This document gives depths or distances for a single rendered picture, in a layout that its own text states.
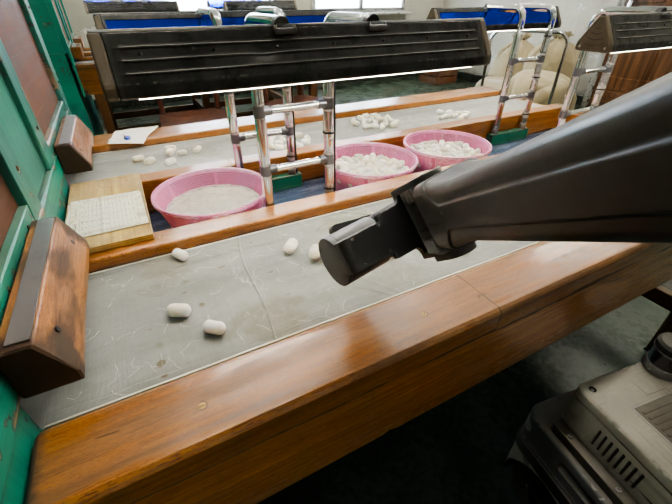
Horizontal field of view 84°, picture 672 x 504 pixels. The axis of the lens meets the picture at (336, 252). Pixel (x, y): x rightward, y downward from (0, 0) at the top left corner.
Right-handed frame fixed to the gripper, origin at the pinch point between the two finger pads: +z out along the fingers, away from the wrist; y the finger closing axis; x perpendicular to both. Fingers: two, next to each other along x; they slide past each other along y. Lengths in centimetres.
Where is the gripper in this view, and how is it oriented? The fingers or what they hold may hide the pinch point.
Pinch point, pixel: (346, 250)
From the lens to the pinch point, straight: 59.3
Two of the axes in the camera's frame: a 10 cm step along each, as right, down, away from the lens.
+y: -8.8, 2.7, -3.8
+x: 3.1, 9.5, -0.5
